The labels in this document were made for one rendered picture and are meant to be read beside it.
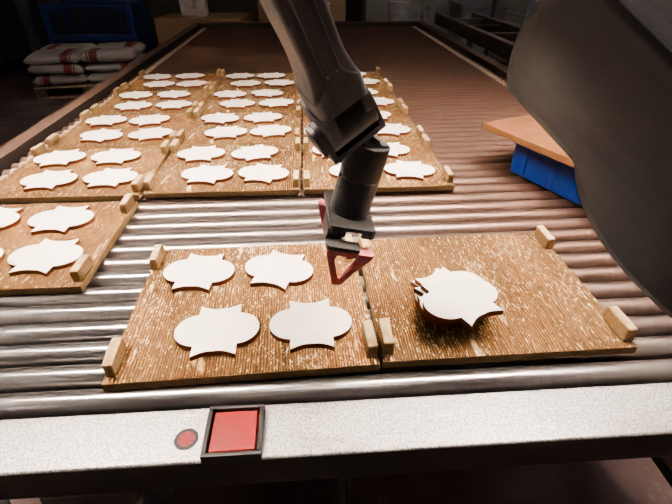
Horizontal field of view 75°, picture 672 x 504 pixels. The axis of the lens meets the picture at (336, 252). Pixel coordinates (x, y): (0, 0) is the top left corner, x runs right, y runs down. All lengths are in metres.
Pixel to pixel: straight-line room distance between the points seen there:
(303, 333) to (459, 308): 0.25
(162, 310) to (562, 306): 0.71
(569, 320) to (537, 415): 0.21
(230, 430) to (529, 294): 0.57
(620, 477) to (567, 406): 1.18
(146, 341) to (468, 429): 0.51
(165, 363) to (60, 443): 0.16
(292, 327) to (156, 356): 0.21
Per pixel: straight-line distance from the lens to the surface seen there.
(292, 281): 0.83
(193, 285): 0.86
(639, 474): 1.95
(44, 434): 0.75
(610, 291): 1.00
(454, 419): 0.68
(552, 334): 0.82
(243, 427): 0.64
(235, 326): 0.75
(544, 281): 0.93
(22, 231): 1.22
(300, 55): 0.45
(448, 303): 0.73
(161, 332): 0.79
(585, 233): 1.17
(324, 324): 0.74
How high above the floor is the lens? 1.45
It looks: 34 degrees down
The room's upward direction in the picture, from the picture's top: straight up
